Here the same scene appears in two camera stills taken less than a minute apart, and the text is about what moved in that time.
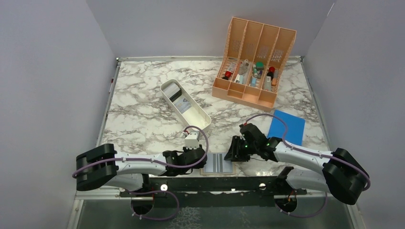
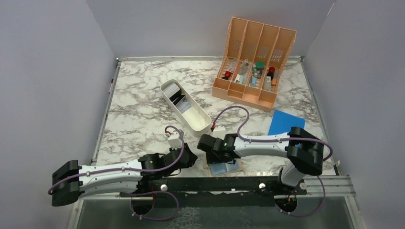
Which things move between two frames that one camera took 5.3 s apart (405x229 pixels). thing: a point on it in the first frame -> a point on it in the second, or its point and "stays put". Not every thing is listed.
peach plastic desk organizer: (255, 56) stays put
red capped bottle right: (271, 70) stays put
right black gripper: (235, 153) -> (212, 158)
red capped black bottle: (228, 74) stays put
